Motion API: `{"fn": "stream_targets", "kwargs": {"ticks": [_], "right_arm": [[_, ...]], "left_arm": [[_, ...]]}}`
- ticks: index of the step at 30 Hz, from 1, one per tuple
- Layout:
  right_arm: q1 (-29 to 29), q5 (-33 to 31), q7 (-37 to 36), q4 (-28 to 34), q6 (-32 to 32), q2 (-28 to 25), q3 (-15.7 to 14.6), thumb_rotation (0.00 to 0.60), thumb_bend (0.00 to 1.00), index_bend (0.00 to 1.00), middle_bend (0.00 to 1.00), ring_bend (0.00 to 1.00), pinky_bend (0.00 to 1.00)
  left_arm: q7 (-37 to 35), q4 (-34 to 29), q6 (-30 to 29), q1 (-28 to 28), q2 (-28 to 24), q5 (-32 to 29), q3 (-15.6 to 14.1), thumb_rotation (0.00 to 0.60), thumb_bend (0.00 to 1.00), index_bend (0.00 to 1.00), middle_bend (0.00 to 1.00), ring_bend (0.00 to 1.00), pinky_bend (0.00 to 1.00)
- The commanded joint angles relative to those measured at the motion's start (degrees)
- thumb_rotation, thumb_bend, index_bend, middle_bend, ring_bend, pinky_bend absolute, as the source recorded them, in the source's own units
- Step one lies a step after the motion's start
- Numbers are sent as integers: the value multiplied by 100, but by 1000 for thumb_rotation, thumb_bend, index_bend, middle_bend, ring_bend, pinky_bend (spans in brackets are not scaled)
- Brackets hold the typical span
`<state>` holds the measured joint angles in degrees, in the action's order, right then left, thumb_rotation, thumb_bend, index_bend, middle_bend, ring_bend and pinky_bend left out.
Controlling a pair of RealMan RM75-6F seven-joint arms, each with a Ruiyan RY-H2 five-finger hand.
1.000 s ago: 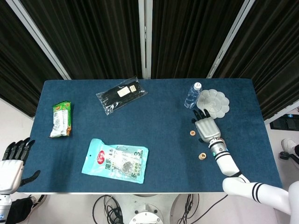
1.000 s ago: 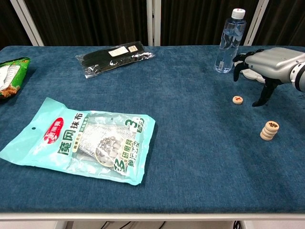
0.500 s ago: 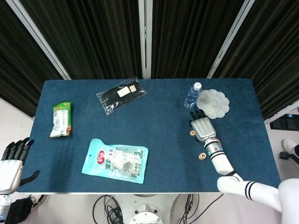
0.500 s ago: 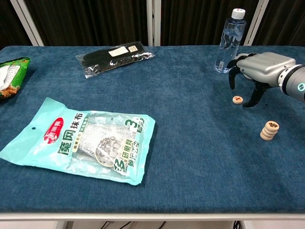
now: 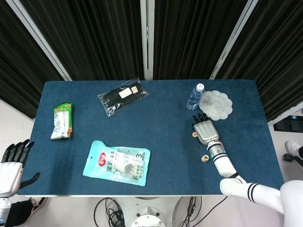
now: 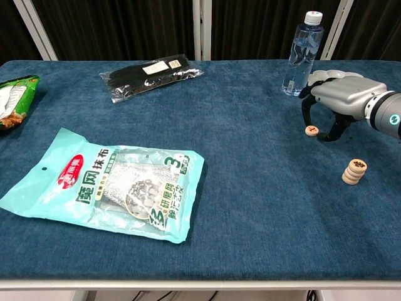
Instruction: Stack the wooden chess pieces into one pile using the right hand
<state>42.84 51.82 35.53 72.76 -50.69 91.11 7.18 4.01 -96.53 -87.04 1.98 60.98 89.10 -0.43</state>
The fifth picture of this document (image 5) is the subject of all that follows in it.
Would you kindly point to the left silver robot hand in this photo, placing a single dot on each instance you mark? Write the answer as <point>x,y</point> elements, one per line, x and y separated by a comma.
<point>10,175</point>

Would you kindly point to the black trouser leg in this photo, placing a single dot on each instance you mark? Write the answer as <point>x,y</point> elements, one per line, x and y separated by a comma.
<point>19,215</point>

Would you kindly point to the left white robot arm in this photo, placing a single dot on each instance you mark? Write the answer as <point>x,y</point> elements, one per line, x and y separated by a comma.
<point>4,210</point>

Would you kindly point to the black and white sneaker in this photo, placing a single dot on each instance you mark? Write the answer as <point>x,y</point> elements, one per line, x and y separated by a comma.
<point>39,204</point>

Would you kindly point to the white table frame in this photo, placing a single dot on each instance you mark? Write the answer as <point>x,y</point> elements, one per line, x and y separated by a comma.
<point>118,196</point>

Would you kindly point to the clear plastic water bottle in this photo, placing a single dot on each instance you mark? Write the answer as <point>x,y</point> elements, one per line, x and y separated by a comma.
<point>195,98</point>

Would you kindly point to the teal dishcloth package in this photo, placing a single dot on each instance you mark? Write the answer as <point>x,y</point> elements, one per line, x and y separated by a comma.
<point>118,163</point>

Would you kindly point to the chess piece small red character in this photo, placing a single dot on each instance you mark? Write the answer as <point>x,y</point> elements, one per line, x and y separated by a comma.
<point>194,135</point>

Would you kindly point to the black flat device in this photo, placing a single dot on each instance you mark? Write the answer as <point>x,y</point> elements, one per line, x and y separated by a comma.
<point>287,124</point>

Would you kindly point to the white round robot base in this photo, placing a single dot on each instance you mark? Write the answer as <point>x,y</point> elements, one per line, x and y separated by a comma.
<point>148,217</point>

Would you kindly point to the chess piece black character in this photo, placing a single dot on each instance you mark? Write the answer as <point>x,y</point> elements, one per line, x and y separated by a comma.
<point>204,157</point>

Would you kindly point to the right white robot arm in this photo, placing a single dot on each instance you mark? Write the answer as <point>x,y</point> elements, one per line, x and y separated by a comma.
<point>225,163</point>

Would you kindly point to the chess piece red general character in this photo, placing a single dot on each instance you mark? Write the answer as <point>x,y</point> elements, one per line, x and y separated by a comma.
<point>204,160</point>

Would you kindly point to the white partition frame post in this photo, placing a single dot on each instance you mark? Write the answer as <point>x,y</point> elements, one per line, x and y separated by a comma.
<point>40,37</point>
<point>230,40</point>
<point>286,112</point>
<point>147,40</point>

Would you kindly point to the black pleated curtain panel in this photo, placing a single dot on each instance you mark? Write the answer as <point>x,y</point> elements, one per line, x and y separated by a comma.
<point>16,61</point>
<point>277,59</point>
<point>94,40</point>
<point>189,40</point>

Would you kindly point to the green snack bag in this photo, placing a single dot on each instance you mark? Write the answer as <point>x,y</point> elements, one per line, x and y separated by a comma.
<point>62,120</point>

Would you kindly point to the round wooden chess piece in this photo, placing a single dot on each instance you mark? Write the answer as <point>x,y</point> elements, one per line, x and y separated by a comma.
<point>204,161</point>

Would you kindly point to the black gloves in clear bag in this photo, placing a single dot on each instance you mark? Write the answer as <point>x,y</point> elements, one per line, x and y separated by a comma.
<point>123,97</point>

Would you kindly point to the black chair caster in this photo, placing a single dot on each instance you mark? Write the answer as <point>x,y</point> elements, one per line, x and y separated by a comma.
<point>290,158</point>

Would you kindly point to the white flower-shaped paint palette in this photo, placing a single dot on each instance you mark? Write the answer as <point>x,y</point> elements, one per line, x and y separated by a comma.
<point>216,105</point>

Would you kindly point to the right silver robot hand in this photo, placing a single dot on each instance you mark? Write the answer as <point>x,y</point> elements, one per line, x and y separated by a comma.
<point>205,131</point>

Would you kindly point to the blue fabric tablecloth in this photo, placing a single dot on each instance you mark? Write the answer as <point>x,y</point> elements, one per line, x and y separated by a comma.
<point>165,142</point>

